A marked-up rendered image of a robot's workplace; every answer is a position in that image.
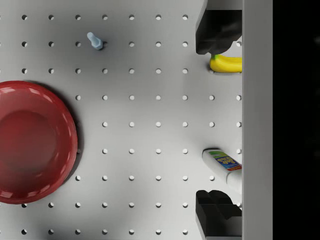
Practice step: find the small white bottle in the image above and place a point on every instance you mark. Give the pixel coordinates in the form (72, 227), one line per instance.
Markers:
(220, 162)

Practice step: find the grey bolt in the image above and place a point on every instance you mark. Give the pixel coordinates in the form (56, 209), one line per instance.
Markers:
(96, 42)

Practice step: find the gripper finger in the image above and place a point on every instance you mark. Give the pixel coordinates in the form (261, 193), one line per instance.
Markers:
(217, 215)
(217, 30)

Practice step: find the red plate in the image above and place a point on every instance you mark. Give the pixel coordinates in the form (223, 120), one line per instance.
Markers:
(32, 142)

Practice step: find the yellow banana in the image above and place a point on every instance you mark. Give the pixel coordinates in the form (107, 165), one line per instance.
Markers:
(227, 64)

